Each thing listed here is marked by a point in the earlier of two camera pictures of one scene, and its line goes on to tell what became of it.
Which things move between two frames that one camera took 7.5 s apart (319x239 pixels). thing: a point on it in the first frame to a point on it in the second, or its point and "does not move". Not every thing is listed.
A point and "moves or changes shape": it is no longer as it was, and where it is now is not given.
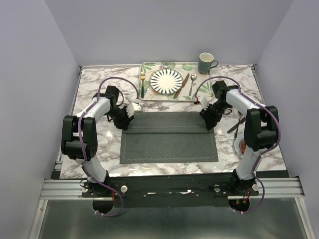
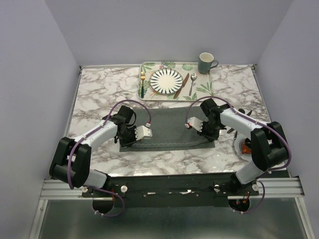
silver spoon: [193, 77] does not move
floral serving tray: [174, 81] does not move
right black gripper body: [216, 110] to [210, 130]
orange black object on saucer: [243, 146] does not move
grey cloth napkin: [167, 137] moves or changes shape
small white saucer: [238, 141] does not move
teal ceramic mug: [205, 62] does not move
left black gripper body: [119, 116] to [128, 137]
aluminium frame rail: [269, 188] does not move
